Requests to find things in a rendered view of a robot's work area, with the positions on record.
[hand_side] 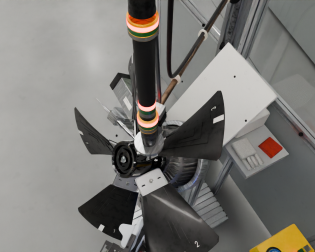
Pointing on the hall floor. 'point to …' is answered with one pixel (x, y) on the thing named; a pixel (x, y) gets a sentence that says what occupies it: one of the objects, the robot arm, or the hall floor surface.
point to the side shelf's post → (222, 175)
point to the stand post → (190, 194)
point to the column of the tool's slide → (245, 8)
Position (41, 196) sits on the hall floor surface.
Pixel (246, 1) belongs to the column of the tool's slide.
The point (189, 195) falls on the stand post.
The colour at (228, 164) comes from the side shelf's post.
